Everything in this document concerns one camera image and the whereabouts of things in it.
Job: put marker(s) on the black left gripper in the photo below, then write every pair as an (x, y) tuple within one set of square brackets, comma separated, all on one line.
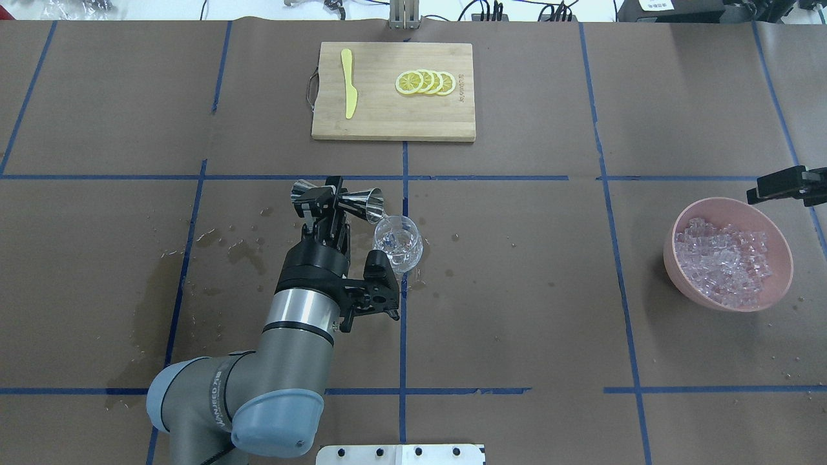
[(311, 265)]

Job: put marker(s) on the steel double jigger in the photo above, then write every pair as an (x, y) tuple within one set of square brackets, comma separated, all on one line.
[(367, 205)]

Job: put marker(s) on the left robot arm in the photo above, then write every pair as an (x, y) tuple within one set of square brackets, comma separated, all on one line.
[(268, 401)]

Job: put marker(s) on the clear wine glass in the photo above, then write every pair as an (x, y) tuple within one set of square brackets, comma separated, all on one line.
[(399, 238)]

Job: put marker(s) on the pile of ice cubes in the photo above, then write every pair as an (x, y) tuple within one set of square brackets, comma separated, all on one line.
[(725, 264)]

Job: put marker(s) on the bamboo cutting board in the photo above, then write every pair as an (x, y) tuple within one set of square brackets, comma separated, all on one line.
[(382, 113)]

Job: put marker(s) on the yellow plastic knife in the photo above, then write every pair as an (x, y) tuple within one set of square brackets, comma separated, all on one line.
[(351, 93)]

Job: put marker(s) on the front lemon slice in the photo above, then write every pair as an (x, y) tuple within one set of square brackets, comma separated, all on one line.
[(409, 82)]

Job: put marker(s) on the lemon slice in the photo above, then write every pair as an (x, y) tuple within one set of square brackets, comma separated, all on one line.
[(436, 84), (448, 83), (409, 82), (427, 82)]

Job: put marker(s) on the back lemon slice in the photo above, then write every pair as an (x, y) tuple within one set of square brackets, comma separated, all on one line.
[(448, 83)]

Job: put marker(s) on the pink bowl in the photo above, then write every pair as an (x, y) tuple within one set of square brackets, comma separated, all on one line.
[(722, 211)]

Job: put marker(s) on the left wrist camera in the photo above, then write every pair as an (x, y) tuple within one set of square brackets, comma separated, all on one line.
[(377, 292)]

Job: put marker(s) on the aluminium frame post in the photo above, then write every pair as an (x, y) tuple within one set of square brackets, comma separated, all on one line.
[(404, 14)]

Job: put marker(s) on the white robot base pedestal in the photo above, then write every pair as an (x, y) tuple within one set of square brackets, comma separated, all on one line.
[(402, 454)]

